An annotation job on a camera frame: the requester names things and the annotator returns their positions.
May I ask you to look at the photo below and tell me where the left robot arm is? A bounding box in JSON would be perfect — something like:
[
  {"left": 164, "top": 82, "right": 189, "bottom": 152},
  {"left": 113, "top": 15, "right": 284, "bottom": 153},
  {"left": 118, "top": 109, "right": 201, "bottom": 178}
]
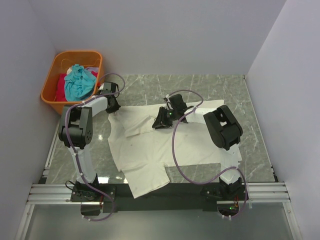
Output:
[{"left": 58, "top": 82, "right": 121, "bottom": 192}]

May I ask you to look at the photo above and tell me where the orange plastic basket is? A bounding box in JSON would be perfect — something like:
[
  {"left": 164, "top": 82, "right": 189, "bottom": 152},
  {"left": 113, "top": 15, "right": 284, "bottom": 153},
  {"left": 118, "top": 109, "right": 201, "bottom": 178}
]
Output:
[{"left": 40, "top": 50, "right": 105, "bottom": 114}]

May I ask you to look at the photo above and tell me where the red t shirt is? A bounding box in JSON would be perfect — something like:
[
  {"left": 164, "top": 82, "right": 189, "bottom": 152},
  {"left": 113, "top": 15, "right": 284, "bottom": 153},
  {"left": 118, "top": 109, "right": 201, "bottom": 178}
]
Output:
[{"left": 55, "top": 72, "right": 98, "bottom": 102}]

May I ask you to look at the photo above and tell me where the white t shirt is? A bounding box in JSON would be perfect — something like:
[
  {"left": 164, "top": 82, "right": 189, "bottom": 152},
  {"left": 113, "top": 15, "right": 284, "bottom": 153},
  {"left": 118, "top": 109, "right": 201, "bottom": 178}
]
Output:
[{"left": 108, "top": 100, "right": 242, "bottom": 198}]

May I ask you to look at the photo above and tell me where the teal t shirt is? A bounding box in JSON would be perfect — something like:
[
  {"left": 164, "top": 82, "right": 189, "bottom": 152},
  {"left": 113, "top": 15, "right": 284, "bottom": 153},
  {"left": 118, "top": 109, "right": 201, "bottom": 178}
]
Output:
[{"left": 64, "top": 64, "right": 97, "bottom": 102}]

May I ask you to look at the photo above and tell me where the aluminium frame rail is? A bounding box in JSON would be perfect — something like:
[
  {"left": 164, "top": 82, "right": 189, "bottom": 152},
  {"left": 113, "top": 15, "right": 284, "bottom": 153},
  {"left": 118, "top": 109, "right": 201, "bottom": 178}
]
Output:
[{"left": 16, "top": 113, "right": 302, "bottom": 240}]

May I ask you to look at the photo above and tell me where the lavender cloth in basket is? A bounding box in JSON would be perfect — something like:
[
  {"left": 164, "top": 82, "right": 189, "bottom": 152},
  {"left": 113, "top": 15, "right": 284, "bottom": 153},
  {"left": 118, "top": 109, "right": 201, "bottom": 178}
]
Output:
[{"left": 85, "top": 66, "right": 99, "bottom": 73}]

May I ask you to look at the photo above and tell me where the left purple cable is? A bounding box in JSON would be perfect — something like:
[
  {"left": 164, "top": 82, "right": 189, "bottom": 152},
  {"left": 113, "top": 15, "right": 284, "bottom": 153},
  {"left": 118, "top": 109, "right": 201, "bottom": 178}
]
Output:
[{"left": 63, "top": 72, "right": 126, "bottom": 223}]

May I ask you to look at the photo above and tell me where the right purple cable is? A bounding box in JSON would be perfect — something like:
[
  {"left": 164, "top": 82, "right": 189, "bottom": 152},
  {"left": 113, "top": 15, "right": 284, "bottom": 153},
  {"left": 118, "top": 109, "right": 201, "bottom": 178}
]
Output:
[{"left": 163, "top": 89, "right": 250, "bottom": 221}]

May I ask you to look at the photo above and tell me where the purple cable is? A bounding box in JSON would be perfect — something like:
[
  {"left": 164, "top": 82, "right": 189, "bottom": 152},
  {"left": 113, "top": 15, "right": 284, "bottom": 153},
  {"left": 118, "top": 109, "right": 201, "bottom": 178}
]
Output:
[
  {"left": 163, "top": 89, "right": 250, "bottom": 221},
  {"left": 63, "top": 72, "right": 126, "bottom": 223}
]

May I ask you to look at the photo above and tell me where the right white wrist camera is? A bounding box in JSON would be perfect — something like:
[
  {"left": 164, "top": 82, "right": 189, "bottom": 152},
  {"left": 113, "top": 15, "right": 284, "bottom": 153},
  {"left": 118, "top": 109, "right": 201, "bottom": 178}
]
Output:
[{"left": 163, "top": 95, "right": 173, "bottom": 110}]

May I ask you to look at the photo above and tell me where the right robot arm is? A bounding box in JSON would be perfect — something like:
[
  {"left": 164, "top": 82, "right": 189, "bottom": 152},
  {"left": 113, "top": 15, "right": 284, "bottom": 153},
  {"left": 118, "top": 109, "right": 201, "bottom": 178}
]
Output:
[{"left": 152, "top": 91, "right": 246, "bottom": 198}]

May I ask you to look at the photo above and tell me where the black base beam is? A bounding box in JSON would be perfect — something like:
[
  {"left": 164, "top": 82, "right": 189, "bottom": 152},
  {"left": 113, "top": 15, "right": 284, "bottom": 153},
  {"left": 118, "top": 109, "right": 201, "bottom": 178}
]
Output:
[{"left": 70, "top": 182, "right": 251, "bottom": 215}]

